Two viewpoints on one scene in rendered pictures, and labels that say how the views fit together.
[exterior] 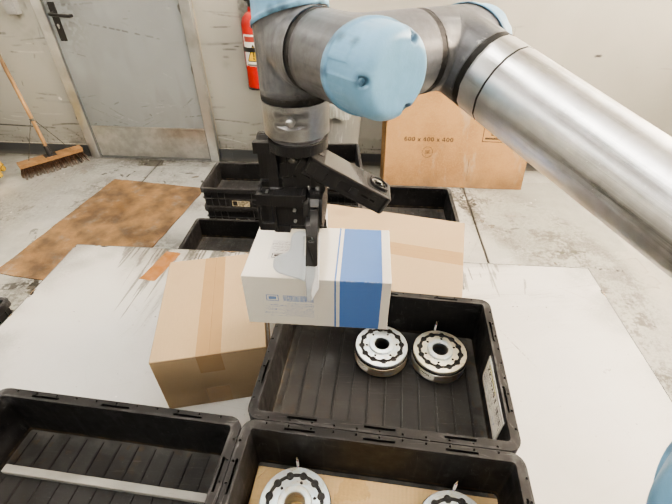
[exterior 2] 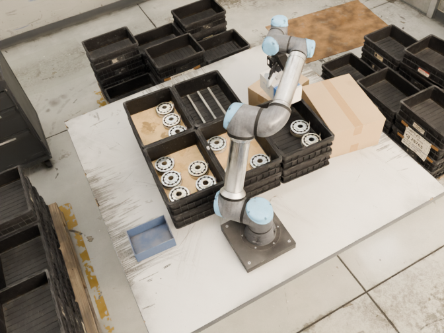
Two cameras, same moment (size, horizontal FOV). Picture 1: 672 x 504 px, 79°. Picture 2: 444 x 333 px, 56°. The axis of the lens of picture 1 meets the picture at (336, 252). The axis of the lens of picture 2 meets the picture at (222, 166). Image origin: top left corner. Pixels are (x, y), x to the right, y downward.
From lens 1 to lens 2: 1.72 m
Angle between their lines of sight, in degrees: 46
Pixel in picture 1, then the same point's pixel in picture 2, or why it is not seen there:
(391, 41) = (267, 43)
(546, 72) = (290, 61)
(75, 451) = (220, 94)
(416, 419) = (285, 147)
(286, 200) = (271, 61)
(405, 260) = (340, 111)
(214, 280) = not seen: hidden behind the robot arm
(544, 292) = (406, 177)
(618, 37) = not seen: outside the picture
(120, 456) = (225, 102)
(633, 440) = (345, 218)
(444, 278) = (341, 125)
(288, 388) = not seen: hidden behind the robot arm
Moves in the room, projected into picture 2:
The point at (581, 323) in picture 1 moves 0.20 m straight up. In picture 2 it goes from (397, 193) to (407, 169)
